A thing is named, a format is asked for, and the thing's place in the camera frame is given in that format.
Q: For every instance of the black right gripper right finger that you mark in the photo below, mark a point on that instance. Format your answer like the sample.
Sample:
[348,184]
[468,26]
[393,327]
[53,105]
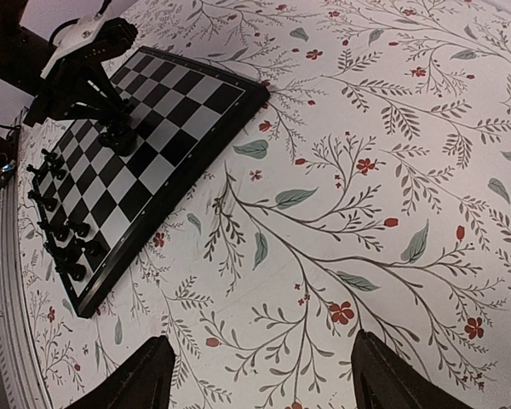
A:
[381,379]

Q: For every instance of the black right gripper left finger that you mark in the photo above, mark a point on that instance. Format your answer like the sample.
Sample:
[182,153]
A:
[142,381]

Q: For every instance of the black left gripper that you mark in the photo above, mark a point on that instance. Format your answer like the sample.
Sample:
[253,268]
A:
[77,86]

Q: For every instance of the black chess piece cluster piece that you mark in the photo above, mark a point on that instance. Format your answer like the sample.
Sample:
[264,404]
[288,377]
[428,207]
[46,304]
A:
[117,133]

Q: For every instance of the black and grey chessboard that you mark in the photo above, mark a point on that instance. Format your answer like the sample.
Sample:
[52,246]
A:
[186,113]

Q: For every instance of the floral patterned table mat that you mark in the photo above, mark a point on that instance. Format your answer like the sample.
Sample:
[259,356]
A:
[373,191]

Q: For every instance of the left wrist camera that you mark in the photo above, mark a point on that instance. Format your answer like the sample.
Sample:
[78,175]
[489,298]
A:
[81,34]

